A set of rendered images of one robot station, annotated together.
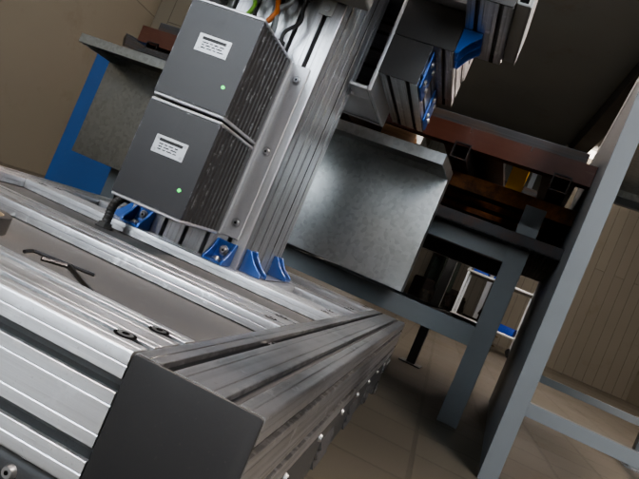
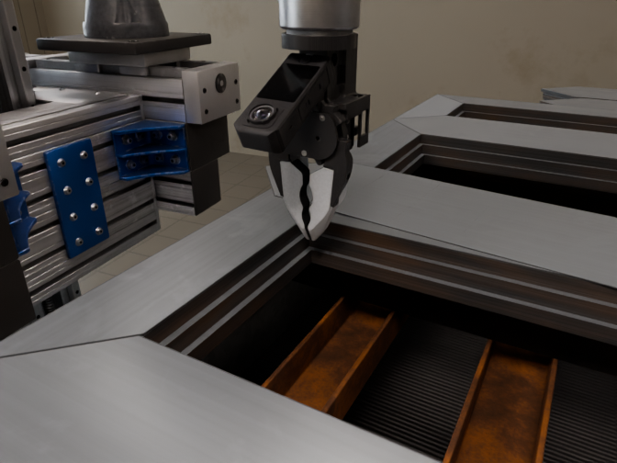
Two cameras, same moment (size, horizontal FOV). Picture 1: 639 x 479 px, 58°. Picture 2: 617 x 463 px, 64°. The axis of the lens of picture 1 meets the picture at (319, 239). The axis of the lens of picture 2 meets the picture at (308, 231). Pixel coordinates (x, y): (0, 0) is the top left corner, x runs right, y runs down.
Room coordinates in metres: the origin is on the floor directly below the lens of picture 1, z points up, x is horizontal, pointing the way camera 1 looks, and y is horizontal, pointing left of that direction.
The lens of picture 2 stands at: (2.02, -0.53, 1.11)
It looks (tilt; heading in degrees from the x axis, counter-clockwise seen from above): 26 degrees down; 100
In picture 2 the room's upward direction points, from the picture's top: straight up
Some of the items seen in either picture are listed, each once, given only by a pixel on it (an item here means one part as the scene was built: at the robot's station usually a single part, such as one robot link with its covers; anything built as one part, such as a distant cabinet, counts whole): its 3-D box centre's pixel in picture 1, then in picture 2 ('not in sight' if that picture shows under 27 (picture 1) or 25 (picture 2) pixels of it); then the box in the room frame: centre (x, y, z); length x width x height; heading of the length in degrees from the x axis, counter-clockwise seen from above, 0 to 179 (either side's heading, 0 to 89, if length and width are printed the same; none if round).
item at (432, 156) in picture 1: (253, 103); not in sight; (1.80, 0.36, 0.66); 1.30 x 0.20 x 0.03; 71
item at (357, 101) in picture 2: not in sight; (321, 96); (1.94, -0.02, 1.02); 0.09 x 0.08 x 0.12; 71
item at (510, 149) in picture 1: (336, 96); not in sight; (1.85, 0.13, 0.80); 1.62 x 0.04 x 0.06; 71
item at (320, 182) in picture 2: not in sight; (331, 197); (1.96, -0.03, 0.91); 0.06 x 0.03 x 0.09; 71
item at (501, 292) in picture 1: (492, 316); not in sight; (1.67, -0.55, 0.34); 0.06 x 0.06 x 0.68; 71
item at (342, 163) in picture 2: not in sight; (328, 163); (1.96, -0.05, 0.96); 0.05 x 0.02 x 0.09; 161
